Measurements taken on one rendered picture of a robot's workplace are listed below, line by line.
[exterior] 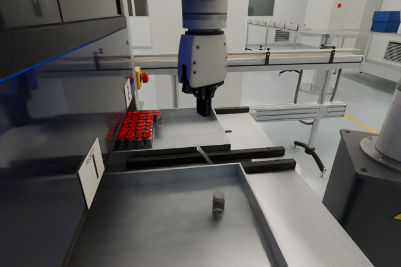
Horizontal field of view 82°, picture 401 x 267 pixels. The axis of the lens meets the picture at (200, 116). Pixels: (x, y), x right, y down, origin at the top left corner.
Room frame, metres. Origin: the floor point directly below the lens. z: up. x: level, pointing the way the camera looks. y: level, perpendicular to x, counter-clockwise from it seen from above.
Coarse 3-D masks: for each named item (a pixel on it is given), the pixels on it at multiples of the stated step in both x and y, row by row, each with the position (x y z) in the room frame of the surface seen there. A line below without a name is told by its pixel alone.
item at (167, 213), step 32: (96, 192) 0.37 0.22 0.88; (128, 192) 0.37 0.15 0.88; (160, 192) 0.37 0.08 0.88; (192, 192) 0.37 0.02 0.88; (224, 192) 0.37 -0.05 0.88; (96, 224) 0.29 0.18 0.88; (128, 224) 0.29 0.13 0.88; (160, 224) 0.29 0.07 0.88; (192, 224) 0.29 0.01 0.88; (224, 224) 0.29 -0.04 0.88; (256, 224) 0.29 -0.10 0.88; (96, 256) 0.23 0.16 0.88; (128, 256) 0.23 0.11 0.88; (160, 256) 0.23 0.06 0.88; (192, 256) 0.23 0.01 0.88; (224, 256) 0.23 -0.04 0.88; (256, 256) 0.23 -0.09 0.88
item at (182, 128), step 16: (176, 112) 0.74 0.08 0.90; (192, 112) 0.75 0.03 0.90; (160, 128) 0.66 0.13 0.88; (176, 128) 0.66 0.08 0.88; (192, 128) 0.66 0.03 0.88; (208, 128) 0.66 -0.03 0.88; (160, 144) 0.56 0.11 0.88; (176, 144) 0.56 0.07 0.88; (192, 144) 0.56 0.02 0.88; (208, 144) 0.56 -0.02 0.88; (224, 144) 0.50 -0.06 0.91; (112, 160) 0.47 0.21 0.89
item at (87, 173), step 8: (96, 144) 0.29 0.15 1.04; (96, 152) 0.29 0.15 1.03; (88, 160) 0.25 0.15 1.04; (96, 160) 0.28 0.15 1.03; (80, 168) 0.23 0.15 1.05; (88, 168) 0.25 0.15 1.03; (80, 176) 0.22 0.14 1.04; (88, 176) 0.24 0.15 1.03; (96, 176) 0.27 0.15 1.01; (88, 184) 0.24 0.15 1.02; (96, 184) 0.26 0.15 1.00; (88, 192) 0.23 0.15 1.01; (88, 200) 0.23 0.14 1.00; (88, 208) 0.22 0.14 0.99
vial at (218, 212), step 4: (212, 200) 0.31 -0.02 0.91; (216, 200) 0.31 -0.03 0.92; (220, 200) 0.30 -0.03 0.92; (212, 204) 0.31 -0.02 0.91; (216, 204) 0.30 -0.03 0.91; (220, 204) 0.30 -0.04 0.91; (212, 208) 0.31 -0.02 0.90; (216, 208) 0.30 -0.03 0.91; (220, 208) 0.30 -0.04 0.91; (212, 212) 0.31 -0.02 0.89; (216, 212) 0.30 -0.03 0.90; (220, 212) 0.30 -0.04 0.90; (216, 216) 0.30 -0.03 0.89; (220, 216) 0.30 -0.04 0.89
